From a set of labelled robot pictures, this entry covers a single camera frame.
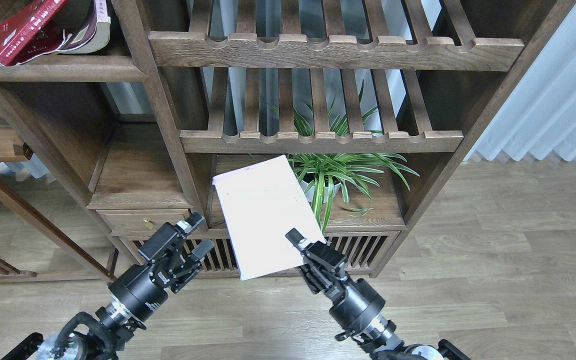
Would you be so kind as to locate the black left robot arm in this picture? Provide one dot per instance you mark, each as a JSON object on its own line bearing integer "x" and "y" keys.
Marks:
{"x": 84, "y": 337}

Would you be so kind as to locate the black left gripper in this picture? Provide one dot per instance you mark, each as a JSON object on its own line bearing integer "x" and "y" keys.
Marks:
{"x": 140, "y": 291}

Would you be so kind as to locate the dark wooden bookshelf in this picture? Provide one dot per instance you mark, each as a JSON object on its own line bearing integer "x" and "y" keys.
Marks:
{"x": 188, "y": 89}

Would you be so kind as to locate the maroon book white characters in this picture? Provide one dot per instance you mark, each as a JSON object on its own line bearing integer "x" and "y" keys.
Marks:
{"x": 87, "y": 24}

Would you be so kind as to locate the brass drawer knob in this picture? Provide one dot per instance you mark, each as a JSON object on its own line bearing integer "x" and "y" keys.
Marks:
{"x": 148, "y": 224}

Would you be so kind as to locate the white paperback book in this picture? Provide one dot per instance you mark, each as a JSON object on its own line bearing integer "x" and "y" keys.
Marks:
{"x": 261, "y": 203}

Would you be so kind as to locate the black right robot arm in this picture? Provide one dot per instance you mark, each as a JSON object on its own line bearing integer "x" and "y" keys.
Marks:
{"x": 382, "y": 343}

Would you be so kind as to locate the red paperback book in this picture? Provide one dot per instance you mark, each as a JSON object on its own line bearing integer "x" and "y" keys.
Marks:
{"x": 31, "y": 32}

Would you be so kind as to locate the white curtain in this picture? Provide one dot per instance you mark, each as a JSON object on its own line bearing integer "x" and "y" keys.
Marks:
{"x": 539, "y": 117}

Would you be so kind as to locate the green spider plant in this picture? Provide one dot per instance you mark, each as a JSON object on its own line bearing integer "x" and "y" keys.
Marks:
{"x": 325, "y": 173}

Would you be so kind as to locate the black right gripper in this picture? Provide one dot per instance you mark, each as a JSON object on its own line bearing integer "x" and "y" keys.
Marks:
{"x": 357, "y": 307}

